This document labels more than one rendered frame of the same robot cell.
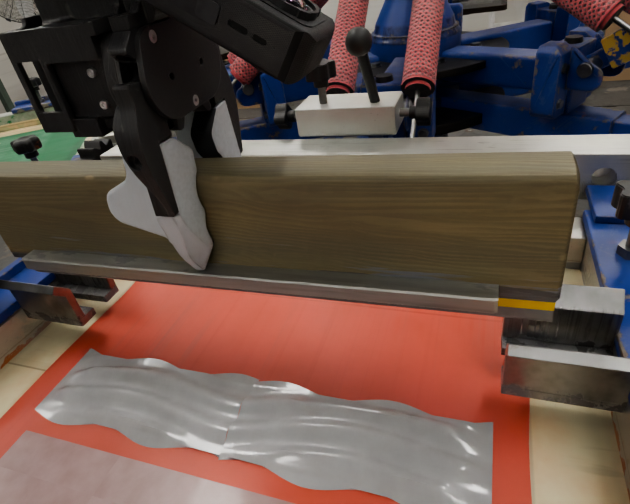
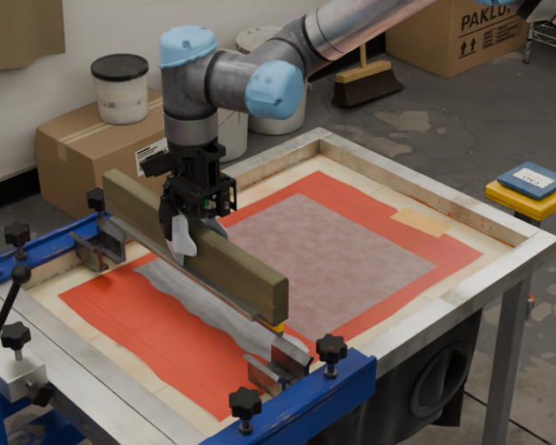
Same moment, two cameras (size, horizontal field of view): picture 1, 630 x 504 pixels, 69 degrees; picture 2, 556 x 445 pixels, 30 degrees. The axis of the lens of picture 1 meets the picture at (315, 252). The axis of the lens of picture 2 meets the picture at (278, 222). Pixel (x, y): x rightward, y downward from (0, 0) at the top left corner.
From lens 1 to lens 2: 171 cm
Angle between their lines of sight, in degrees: 110
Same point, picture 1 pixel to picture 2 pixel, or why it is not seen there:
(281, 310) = (163, 343)
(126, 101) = not seen: hidden behind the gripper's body
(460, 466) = (158, 261)
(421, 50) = not seen: outside the picture
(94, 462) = not seen: hidden behind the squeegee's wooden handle
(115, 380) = (266, 343)
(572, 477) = (130, 252)
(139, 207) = (217, 228)
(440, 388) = (135, 284)
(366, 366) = (152, 302)
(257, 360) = (194, 325)
